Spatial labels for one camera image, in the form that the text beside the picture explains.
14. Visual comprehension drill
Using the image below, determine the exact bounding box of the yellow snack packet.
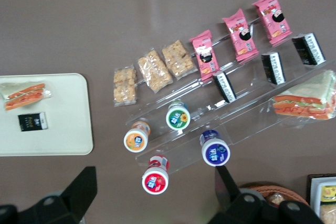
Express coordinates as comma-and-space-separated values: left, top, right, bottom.
321, 185, 336, 201

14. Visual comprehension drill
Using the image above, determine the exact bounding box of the clear acrylic stepped display stand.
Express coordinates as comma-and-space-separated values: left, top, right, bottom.
125, 16, 336, 176

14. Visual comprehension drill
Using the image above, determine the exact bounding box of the clear puffed rice snack bag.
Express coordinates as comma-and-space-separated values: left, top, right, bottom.
319, 202, 336, 224

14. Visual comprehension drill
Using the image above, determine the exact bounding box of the large wrapped triangle sandwich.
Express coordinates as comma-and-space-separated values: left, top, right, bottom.
271, 69, 336, 121

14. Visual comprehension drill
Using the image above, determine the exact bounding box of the wicker snack basket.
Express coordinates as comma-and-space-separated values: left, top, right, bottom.
240, 182, 310, 209

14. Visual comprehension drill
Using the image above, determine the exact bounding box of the orange-lid yogurt cup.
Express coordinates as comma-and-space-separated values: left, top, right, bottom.
123, 121, 151, 153

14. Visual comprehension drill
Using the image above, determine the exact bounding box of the beige plastic tray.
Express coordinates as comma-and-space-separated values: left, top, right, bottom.
0, 73, 95, 156

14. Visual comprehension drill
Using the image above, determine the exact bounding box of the blue gum bottle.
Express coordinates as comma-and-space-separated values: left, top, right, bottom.
199, 129, 232, 167

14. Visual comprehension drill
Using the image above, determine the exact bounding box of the pink snack packet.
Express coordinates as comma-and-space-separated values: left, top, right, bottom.
222, 8, 259, 63
189, 29, 221, 80
251, 0, 293, 46

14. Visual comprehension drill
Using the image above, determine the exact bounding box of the black and white small box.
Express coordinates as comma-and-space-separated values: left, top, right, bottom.
261, 51, 286, 86
291, 32, 326, 67
212, 70, 237, 103

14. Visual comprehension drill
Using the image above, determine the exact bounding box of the flat black snack packet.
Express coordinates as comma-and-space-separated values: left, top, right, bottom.
17, 112, 49, 132

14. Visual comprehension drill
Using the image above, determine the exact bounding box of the green-lid yogurt cup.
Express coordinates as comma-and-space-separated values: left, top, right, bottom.
165, 100, 191, 131

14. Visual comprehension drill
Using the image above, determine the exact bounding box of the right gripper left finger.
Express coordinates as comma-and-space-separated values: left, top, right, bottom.
18, 166, 98, 224

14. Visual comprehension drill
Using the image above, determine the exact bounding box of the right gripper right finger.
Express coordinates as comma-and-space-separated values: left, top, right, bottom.
209, 166, 279, 224

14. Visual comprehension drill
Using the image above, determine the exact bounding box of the clear rice crispy bar pack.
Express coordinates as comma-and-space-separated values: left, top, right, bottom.
114, 68, 138, 106
138, 50, 173, 93
162, 40, 197, 80

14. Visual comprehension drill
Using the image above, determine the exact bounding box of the red gum bottle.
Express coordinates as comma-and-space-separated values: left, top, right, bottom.
142, 155, 170, 195

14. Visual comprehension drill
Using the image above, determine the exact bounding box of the small wrapped triangle sandwich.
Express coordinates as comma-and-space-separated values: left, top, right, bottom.
0, 82, 52, 111

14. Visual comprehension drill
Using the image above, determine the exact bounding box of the white rectangular snack tray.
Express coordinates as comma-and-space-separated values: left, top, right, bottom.
307, 173, 336, 224

